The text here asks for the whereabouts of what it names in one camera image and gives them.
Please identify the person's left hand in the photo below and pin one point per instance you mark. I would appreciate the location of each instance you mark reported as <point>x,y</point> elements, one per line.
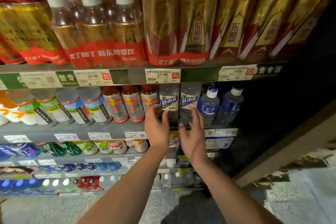
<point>156,132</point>

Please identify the person's right hand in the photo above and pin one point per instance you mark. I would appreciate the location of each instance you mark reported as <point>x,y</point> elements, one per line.
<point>194,145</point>

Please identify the person's right thumb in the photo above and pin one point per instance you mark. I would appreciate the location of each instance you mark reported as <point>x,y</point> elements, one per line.
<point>183,130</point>

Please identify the person's left thumb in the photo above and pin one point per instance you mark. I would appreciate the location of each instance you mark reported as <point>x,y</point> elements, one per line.
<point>166,117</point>

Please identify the person's right forearm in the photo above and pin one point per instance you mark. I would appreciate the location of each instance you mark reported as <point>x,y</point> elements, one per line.
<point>223,195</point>

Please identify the person's left forearm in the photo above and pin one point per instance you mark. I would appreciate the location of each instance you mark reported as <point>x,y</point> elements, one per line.
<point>126,187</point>

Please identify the small blue label bottle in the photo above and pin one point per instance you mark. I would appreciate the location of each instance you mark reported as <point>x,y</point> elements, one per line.
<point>173,145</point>

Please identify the clear bottle with blue label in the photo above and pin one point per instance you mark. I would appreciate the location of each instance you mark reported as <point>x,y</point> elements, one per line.
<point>169,100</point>
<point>189,97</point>

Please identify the white-capped blue water bottle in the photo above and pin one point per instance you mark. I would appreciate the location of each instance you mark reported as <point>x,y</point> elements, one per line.
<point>208,105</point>
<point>231,104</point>

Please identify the white price tag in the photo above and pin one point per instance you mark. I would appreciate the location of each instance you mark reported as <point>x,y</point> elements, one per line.
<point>223,132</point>
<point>17,138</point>
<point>162,76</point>
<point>66,137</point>
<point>133,135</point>
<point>236,73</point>
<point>39,80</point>
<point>91,77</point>
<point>99,136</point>

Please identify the orange label drink bottle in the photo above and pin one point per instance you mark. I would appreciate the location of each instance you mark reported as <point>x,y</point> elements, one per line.
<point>140,145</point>

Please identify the row of clear capped bottles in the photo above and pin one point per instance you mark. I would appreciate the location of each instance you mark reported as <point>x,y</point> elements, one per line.
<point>178,179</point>

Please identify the pink label drink bottle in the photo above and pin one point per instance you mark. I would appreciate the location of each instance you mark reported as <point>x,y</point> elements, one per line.
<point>118,146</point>

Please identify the light green label bottle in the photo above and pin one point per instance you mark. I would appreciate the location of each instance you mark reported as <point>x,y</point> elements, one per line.
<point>105,147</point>
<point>89,147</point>

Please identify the blue label drink bottle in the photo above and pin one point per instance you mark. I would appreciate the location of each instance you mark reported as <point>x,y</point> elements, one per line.
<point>77,108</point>
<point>98,107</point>

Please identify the row of small blue bottles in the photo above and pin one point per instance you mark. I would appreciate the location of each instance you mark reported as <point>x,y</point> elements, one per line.
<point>84,166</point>

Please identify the white-capped golden bottle multipack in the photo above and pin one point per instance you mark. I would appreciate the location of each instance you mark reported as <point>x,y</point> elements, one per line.
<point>105,42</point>

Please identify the dark green drink bottle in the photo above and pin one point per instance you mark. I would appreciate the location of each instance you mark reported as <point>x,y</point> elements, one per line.
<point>72,148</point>
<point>52,149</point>

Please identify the green shelf strip label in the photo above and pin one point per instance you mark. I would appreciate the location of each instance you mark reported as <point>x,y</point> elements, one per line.
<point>67,78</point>
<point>269,69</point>

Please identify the green label drink bottle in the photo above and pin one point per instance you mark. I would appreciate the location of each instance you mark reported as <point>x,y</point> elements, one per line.
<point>56,107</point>
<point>32,112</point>

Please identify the row of bottles seen capwise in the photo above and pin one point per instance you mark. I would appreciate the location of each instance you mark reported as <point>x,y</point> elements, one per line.
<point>52,183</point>

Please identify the blue wrapped drink bottles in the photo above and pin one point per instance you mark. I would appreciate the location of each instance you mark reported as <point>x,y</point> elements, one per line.
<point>18,150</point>

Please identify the white bottle with orange print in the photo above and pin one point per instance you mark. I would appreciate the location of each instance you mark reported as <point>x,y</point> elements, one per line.
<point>9,111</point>

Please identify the yellow wrapped drink multipack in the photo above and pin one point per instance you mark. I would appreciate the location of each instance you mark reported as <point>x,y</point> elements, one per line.
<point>28,32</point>

